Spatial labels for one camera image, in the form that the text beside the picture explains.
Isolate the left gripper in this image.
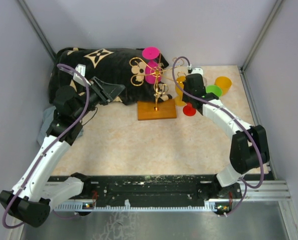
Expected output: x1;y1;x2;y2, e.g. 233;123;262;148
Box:
73;76;126;121

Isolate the green plastic wine glass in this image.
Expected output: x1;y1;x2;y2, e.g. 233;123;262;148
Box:
206;85;222;97

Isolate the red plastic wine glass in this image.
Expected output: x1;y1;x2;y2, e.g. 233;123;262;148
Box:
182;102;196;117

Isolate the pink plastic wine glass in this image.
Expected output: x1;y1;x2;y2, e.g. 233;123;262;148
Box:
142;46;160;85

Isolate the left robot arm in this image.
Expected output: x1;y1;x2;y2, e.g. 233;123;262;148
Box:
0;77;125;228

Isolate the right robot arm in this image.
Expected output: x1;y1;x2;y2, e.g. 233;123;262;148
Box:
182;73;270;198

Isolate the clear wine glass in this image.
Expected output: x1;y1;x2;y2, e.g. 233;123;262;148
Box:
203;77;208;87

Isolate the orange wine glass near rack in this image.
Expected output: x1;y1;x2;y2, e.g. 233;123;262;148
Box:
175;75;186;107

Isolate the orange wine glass far right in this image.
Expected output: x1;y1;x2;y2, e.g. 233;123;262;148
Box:
215;76;232;95

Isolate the black floral pillow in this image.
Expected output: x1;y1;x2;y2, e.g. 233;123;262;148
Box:
48;47;173;106

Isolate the grey cloth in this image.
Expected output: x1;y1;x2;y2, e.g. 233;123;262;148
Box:
37;106;84;146

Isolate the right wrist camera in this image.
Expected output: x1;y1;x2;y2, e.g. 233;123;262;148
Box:
187;65;204;76

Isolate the gold wire glass rack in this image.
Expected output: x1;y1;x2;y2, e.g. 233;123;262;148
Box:
129;54;177;121

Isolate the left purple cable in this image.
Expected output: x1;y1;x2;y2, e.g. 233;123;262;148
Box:
1;63;99;229

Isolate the purple cable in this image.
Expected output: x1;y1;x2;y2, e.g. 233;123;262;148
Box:
172;56;266;217
1;63;99;229

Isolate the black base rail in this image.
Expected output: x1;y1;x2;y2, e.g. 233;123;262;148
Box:
57;175;242;216

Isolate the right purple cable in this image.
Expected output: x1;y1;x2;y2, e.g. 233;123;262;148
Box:
172;56;266;217

